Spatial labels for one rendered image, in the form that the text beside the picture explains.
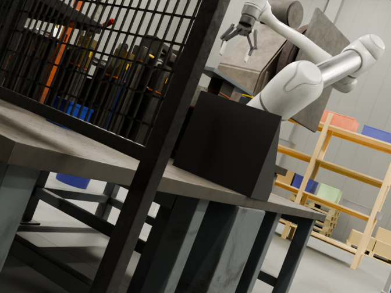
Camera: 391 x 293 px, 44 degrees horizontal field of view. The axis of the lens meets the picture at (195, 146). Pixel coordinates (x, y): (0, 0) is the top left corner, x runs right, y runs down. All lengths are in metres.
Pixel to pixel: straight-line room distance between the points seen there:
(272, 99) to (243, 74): 4.06
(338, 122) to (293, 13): 2.11
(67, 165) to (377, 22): 12.27
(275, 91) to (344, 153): 10.37
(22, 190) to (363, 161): 11.37
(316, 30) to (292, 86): 4.17
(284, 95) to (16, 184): 1.15
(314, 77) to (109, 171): 1.01
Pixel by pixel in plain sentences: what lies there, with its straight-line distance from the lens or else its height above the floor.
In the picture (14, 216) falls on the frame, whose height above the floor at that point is 0.56.
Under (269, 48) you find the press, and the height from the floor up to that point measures 2.24.
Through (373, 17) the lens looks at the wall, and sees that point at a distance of 13.06.
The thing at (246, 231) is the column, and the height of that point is 0.57.
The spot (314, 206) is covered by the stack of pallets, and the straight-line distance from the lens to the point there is 11.23.
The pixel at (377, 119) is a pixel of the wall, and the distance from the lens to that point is 12.24.
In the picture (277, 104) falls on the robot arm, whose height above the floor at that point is 1.05.
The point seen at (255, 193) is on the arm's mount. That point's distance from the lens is 1.80.
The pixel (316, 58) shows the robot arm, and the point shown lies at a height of 1.41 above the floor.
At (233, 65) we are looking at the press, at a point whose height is 1.91.
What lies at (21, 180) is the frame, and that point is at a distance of 0.93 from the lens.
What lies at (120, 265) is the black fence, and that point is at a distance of 0.88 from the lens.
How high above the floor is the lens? 0.79
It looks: level
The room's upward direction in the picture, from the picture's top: 21 degrees clockwise
